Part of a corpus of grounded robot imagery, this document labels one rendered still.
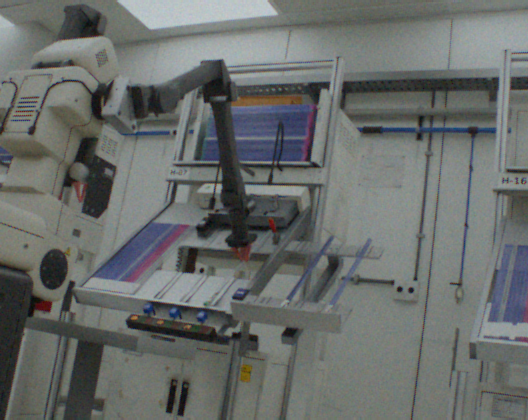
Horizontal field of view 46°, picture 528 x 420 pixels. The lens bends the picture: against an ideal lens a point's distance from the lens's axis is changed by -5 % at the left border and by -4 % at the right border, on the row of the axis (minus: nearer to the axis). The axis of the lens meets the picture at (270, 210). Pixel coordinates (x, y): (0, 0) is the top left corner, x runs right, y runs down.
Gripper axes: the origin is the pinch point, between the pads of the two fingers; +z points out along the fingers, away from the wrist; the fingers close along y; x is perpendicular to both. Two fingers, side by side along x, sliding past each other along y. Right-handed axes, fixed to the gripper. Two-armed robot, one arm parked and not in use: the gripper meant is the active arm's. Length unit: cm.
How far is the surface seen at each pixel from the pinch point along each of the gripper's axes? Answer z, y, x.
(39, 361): 73, 135, -2
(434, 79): -18, -26, -212
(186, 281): 3.0, 16.9, 14.3
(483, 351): 6, -89, 30
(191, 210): -2, 44, -35
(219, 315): 4.8, -5.1, 29.7
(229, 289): 3.2, -1.7, 15.9
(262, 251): 0.6, -3.0, -8.4
